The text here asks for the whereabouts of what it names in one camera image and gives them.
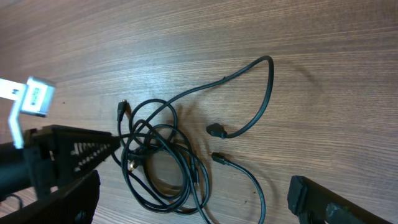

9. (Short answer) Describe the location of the black usb cable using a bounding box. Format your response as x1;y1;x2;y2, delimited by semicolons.
136;55;275;139
111;98;267;224

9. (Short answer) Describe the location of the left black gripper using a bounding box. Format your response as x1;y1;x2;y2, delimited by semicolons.
1;125;121;199

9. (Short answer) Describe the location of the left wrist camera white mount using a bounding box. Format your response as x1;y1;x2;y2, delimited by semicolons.
1;77;56;149

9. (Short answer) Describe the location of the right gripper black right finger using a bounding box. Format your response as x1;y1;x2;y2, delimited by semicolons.
287;175;391;224

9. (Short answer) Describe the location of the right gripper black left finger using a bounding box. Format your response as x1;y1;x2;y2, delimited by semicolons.
1;170;100;224

